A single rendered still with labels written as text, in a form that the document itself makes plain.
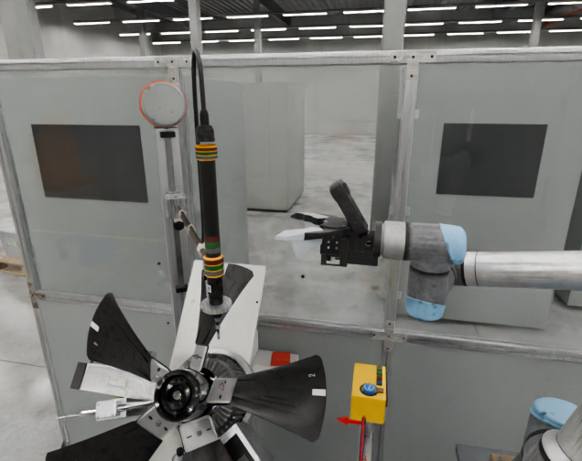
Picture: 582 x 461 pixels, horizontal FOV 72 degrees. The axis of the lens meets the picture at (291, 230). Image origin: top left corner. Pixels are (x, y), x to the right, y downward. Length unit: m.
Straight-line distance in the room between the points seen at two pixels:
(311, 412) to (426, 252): 0.48
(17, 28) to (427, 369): 6.48
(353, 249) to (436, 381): 1.14
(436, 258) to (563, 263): 0.24
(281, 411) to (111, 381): 0.55
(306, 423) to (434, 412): 1.03
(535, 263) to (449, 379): 1.04
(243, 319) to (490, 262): 0.77
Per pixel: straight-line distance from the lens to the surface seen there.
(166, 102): 1.51
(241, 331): 1.33
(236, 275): 1.09
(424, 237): 0.78
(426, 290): 0.81
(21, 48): 6.97
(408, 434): 2.04
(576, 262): 0.90
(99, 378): 1.37
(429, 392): 1.90
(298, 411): 1.03
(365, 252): 0.80
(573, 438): 0.92
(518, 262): 0.91
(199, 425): 1.13
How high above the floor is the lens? 1.90
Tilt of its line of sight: 18 degrees down
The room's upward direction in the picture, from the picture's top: straight up
